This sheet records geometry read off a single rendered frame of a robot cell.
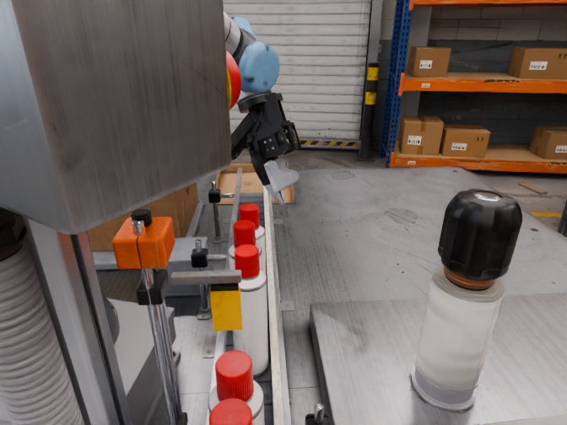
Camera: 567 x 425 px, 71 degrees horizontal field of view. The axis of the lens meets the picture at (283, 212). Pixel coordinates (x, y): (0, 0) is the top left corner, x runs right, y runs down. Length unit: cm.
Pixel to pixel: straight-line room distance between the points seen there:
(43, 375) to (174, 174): 12
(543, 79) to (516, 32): 87
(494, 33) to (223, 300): 471
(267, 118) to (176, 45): 62
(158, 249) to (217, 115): 18
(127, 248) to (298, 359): 45
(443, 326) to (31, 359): 45
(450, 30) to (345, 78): 116
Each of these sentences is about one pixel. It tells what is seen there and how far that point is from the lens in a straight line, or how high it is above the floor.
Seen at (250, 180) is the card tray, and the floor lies 83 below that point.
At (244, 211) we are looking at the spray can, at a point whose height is 108.
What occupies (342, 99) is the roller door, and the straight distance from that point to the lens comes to 464.
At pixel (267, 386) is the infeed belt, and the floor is 88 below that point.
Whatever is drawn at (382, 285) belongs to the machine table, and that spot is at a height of 83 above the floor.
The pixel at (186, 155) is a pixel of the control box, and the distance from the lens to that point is 19.
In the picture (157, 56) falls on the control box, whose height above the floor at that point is 134.
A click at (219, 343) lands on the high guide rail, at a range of 58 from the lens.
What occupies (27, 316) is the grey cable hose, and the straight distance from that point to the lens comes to 22.
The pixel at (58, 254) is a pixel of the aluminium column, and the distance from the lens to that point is 33.
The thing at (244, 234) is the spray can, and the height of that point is 108.
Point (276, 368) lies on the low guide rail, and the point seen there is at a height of 92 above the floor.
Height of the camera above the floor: 135
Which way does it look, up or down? 25 degrees down
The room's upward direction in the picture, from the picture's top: straight up
